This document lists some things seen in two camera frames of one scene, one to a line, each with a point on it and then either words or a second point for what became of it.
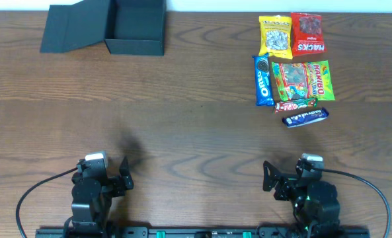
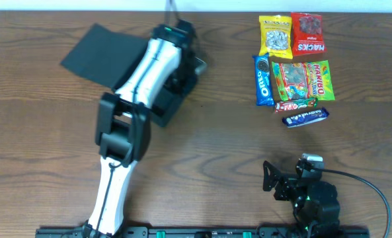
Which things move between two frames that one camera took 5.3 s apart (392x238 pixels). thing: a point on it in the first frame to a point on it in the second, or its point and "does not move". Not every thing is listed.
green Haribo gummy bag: (298, 80) does not move
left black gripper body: (120, 182) to (168, 112)
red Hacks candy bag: (307, 34) does not move
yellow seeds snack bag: (275, 36) does not move
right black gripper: (278, 186) does not move
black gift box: (129, 27) to (102, 53)
